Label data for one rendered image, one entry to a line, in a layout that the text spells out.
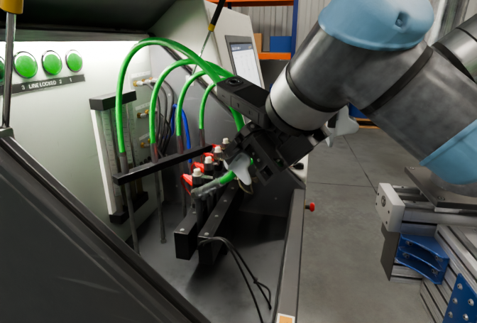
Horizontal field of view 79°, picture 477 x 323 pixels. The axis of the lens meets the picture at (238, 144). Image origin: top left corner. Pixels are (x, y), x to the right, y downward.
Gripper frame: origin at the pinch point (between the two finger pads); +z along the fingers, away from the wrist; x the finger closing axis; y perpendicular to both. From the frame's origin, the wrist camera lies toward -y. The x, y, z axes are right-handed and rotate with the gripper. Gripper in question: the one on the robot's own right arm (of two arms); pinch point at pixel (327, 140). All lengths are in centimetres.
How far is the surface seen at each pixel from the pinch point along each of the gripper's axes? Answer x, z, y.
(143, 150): 21, 15, -57
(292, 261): -4.6, 28.1, -5.1
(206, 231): -2.7, 25.0, -26.4
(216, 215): 4.1, 24.8, -25.9
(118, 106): -1.2, -5.0, -47.4
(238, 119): -14.6, -7.2, -15.0
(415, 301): 89, 123, 64
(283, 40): 524, -21, -64
